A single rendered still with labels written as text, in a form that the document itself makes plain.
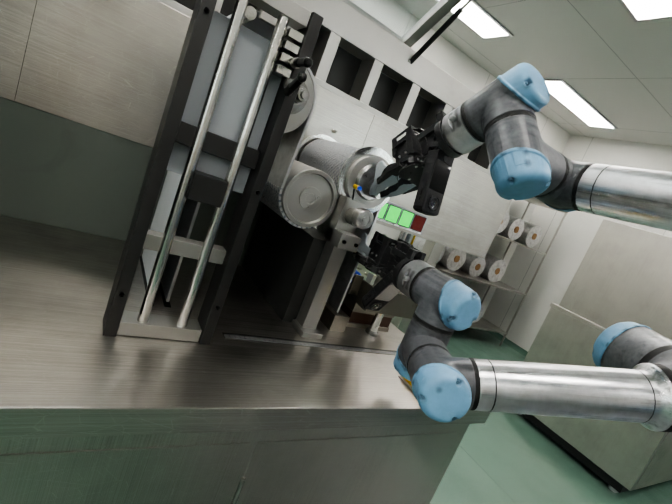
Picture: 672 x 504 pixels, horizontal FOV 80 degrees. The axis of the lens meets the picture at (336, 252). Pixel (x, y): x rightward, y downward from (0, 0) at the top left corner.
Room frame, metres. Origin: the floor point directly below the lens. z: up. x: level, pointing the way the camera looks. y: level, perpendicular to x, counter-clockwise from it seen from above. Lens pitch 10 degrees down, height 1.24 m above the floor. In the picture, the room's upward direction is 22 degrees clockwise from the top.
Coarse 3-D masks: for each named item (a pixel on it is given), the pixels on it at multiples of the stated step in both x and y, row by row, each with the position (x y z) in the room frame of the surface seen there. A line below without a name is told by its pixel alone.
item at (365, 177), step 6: (366, 168) 0.86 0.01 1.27; (372, 168) 0.86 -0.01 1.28; (360, 174) 0.86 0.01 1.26; (366, 174) 0.86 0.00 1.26; (372, 174) 0.87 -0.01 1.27; (360, 180) 0.85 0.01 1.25; (366, 180) 0.86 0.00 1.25; (372, 180) 0.87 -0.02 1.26; (366, 186) 0.86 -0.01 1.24; (360, 192) 0.86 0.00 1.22; (366, 192) 0.87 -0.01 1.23; (366, 198) 0.87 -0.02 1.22; (372, 198) 0.88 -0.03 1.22
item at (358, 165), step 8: (360, 160) 0.86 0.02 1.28; (368, 160) 0.87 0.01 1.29; (376, 160) 0.88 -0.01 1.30; (384, 160) 0.89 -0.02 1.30; (352, 168) 0.85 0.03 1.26; (360, 168) 0.86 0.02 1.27; (352, 176) 0.85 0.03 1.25; (352, 184) 0.86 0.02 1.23; (352, 192) 0.86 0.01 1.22; (360, 200) 0.88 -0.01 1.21; (376, 200) 0.90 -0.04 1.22; (368, 208) 0.89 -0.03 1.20
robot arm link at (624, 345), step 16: (608, 336) 0.74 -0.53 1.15; (624, 336) 0.71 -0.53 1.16; (640, 336) 0.70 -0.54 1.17; (656, 336) 0.69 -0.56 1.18; (592, 352) 0.77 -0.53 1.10; (608, 352) 0.72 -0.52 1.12; (624, 352) 0.69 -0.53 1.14; (640, 352) 0.66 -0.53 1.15; (656, 352) 0.64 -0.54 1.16; (624, 368) 0.67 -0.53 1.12
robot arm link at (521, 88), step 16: (528, 64) 0.64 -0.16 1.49; (496, 80) 0.66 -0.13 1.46; (512, 80) 0.63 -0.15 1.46; (528, 80) 0.62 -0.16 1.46; (544, 80) 0.66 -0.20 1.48; (480, 96) 0.67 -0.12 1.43; (496, 96) 0.64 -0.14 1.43; (512, 96) 0.63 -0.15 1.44; (528, 96) 0.62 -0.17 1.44; (544, 96) 0.63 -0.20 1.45; (464, 112) 0.68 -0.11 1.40; (480, 112) 0.66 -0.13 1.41; (496, 112) 0.63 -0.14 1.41; (480, 128) 0.67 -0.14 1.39
